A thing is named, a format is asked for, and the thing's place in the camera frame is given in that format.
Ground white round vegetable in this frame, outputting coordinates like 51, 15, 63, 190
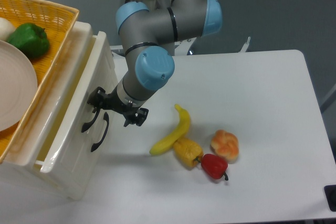
0, 17, 16, 41

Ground white bracket with bolts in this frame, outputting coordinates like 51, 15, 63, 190
174, 38, 196, 56

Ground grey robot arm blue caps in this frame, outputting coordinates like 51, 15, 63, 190
87, 0, 223, 126

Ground black device at edge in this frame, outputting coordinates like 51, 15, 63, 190
324, 185, 336, 212

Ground white drawer cabinet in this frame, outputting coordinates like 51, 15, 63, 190
0, 21, 122, 200

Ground white bracket right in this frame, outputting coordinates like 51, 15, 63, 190
239, 36, 251, 53

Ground yellow woven basket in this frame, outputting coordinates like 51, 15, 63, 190
1, 0, 79, 162

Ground green bell pepper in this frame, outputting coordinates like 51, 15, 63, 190
7, 23, 50, 59

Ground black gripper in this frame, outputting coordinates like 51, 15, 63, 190
87, 87, 149, 127

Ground yellow bell pepper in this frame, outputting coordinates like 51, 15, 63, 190
173, 138, 204, 168

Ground yellow banana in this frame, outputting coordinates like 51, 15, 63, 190
149, 104, 191, 156

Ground orange bread roll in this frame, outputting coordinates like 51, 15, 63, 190
210, 130, 239, 164

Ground white drawer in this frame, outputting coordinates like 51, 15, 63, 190
62, 78, 118, 199
35, 31, 118, 199

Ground red bell pepper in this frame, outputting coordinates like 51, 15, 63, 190
201, 154, 229, 181

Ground beige round plate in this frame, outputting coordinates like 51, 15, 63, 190
1, 41, 37, 131

